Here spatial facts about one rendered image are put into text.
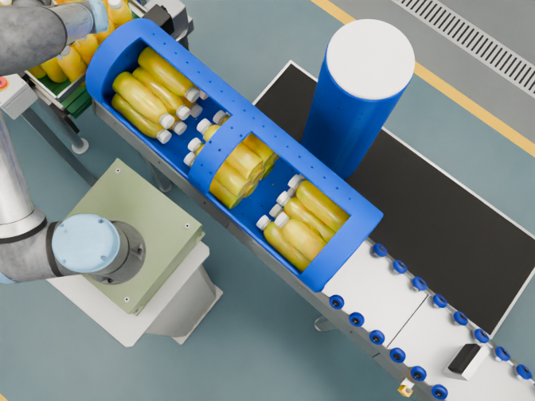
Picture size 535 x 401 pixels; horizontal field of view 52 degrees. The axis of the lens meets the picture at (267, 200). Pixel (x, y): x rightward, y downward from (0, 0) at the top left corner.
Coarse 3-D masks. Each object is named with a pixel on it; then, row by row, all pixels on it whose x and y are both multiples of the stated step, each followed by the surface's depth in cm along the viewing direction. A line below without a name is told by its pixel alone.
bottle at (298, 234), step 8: (288, 216) 150; (280, 224) 149; (288, 224) 148; (296, 224) 147; (304, 224) 148; (288, 232) 147; (296, 232) 146; (304, 232) 147; (312, 232) 148; (288, 240) 148; (296, 240) 147; (304, 240) 146; (312, 240) 146; (320, 240) 147; (296, 248) 148; (304, 248) 146; (312, 248) 146; (320, 248) 146; (304, 256) 148; (312, 256) 146
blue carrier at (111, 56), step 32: (128, 32) 149; (160, 32) 155; (96, 64) 149; (128, 64) 165; (192, 64) 150; (96, 96) 156; (224, 96) 147; (128, 128) 157; (192, 128) 172; (224, 128) 143; (256, 128) 144; (224, 160) 142; (288, 160) 142; (256, 192) 167; (352, 192) 145; (352, 224) 138; (320, 256) 138; (320, 288) 143
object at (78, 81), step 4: (84, 72) 173; (80, 76) 172; (84, 76) 174; (76, 80) 172; (80, 80) 174; (84, 80) 175; (72, 84) 172; (76, 84) 173; (68, 88) 171; (72, 88) 173; (64, 92) 171; (68, 92) 173; (60, 96) 171; (64, 96) 173; (60, 100) 172
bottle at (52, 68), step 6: (48, 60) 167; (54, 60) 168; (42, 66) 170; (48, 66) 169; (54, 66) 171; (48, 72) 174; (54, 72) 173; (60, 72) 175; (54, 78) 177; (60, 78) 177; (66, 78) 180
